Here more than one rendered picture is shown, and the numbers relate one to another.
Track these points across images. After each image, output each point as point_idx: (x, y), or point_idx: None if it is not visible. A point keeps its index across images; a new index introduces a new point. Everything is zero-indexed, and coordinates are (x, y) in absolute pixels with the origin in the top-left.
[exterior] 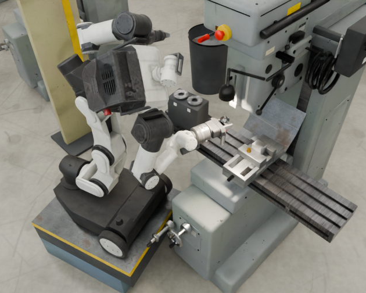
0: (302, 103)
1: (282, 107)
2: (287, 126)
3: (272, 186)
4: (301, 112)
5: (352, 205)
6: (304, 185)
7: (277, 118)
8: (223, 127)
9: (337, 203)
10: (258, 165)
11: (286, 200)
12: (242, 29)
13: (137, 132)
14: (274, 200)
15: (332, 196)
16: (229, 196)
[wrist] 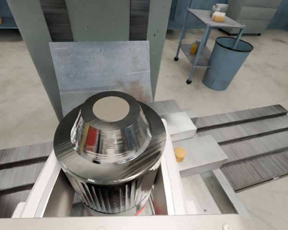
0: (140, 24)
1: (108, 52)
2: (133, 75)
3: (239, 171)
4: (141, 42)
5: (279, 107)
6: (241, 128)
7: (111, 73)
8: (232, 220)
9: (271, 117)
10: (221, 164)
11: (277, 171)
12: None
13: None
14: (251, 187)
15: (263, 113)
16: None
